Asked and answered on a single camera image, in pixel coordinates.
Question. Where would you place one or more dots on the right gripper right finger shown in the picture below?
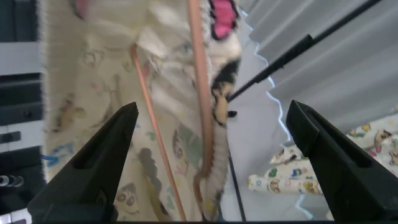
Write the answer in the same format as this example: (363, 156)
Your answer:
(348, 186)

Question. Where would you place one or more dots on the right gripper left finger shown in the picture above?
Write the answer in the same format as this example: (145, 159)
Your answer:
(93, 186)

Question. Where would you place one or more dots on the cream printed shirt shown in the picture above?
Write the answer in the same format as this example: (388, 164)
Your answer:
(289, 177)

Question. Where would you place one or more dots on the black clothes rack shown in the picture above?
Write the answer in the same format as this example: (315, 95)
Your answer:
(289, 56)

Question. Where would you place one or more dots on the pink clothes hanger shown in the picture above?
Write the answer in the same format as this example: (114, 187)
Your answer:
(199, 46)

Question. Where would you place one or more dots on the cream printed garment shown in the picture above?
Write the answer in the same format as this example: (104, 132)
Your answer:
(93, 77)

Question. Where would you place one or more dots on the white curtain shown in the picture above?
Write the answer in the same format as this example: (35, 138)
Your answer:
(342, 62)

